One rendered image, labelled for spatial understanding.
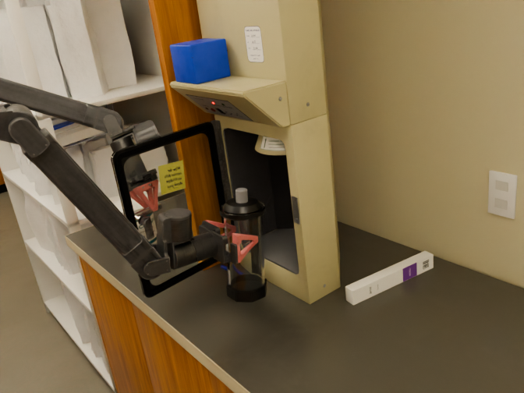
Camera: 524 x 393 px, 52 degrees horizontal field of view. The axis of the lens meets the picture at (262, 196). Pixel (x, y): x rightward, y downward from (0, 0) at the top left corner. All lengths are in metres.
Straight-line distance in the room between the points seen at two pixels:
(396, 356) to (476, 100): 0.63
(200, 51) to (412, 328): 0.80
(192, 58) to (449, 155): 0.71
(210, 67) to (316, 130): 0.29
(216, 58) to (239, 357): 0.69
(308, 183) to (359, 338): 0.37
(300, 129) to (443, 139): 0.43
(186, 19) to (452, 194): 0.84
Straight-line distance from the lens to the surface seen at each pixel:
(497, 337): 1.31
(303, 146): 1.24
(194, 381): 1.53
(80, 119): 1.43
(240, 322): 1.37
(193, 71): 1.28
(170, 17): 1.45
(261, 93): 1.14
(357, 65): 1.63
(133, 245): 1.12
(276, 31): 1.18
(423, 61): 1.48
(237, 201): 1.25
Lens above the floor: 1.71
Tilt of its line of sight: 22 degrees down
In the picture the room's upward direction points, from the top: 8 degrees counter-clockwise
